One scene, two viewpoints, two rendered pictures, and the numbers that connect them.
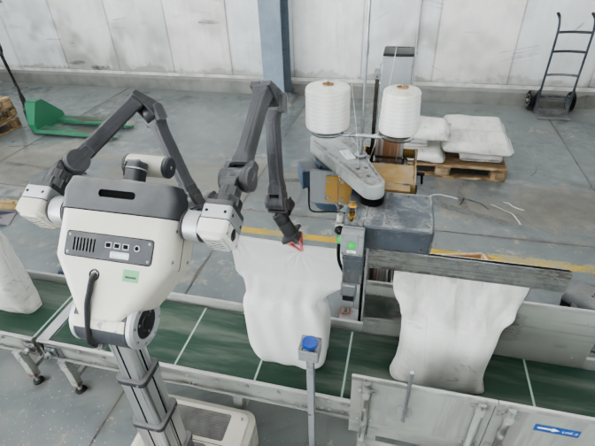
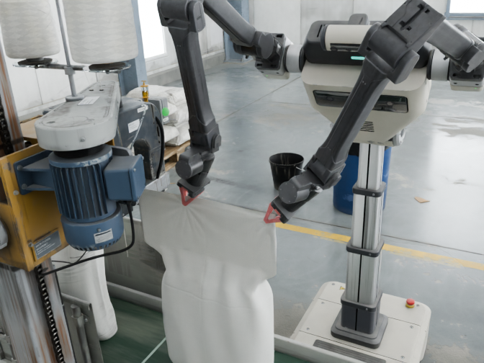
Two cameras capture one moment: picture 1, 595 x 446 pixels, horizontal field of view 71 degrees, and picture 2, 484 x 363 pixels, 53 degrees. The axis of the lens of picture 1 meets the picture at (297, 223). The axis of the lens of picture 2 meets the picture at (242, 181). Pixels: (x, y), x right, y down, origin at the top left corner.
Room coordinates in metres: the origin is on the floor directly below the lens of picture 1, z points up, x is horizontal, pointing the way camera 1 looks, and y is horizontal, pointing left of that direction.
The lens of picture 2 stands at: (2.65, 0.49, 1.72)
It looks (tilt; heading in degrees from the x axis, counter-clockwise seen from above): 24 degrees down; 194
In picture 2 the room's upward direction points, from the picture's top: 3 degrees counter-clockwise
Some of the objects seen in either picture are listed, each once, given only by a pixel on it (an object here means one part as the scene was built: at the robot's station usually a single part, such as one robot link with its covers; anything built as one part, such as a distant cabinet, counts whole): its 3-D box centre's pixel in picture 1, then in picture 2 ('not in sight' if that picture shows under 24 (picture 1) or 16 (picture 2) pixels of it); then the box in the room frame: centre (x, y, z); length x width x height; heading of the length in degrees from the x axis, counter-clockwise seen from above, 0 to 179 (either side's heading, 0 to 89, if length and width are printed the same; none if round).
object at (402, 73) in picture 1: (380, 236); (29, 292); (1.65, -0.41, 0.88); 0.12 x 0.11 x 1.74; 165
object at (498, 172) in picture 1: (440, 153); not in sight; (4.14, -1.59, 0.07); 1.20 x 0.82 x 0.14; 75
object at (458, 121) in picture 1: (472, 126); not in sight; (4.27, -1.93, 0.32); 0.68 x 0.45 x 0.15; 75
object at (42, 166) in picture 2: not in sight; (48, 173); (1.66, -0.25, 1.27); 0.12 x 0.09 x 0.09; 165
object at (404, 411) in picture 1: (407, 395); not in sight; (0.91, -0.39, 0.69); 0.05 x 0.04 x 0.31; 75
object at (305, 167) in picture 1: (307, 176); (127, 181); (1.63, -0.05, 1.25); 0.10 x 0.08 x 0.12; 10
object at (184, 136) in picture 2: not in sight; (180, 131); (-1.94, -1.27, 0.20); 0.67 x 0.43 x 0.15; 165
